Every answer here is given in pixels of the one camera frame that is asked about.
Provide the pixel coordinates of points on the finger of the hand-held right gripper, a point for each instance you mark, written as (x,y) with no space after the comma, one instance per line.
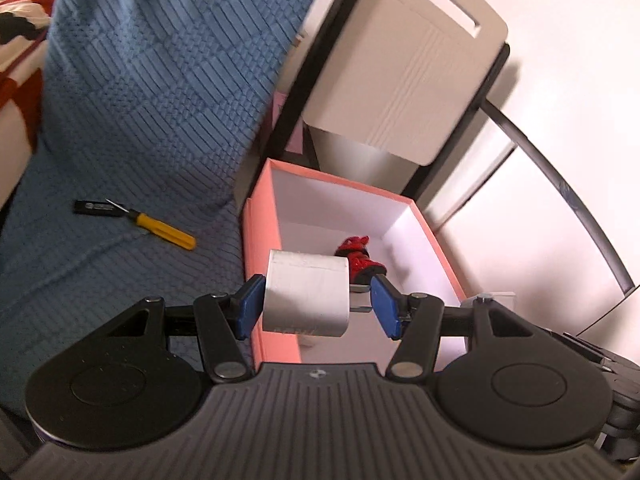
(585,346)

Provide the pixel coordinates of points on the red black white striped blanket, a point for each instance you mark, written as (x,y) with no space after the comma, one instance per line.
(20,5)

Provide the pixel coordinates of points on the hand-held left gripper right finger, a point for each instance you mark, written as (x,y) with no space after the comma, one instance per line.
(385,305)

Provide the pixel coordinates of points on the blue textured mat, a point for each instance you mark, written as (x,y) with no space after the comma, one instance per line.
(150,110)

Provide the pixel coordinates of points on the pink cardboard box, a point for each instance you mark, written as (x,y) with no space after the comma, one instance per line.
(260,240)

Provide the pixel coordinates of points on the curved dark metal rod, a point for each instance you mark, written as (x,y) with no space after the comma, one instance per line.
(565,185)

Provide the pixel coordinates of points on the red and black figurine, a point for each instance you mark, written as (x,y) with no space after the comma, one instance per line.
(360,260)

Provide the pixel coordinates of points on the white charger plug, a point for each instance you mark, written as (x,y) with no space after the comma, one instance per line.
(307,295)

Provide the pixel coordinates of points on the black usb stick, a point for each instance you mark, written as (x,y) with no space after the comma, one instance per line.
(97,208)

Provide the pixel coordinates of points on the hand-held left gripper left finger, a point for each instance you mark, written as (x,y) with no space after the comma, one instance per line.
(249,305)

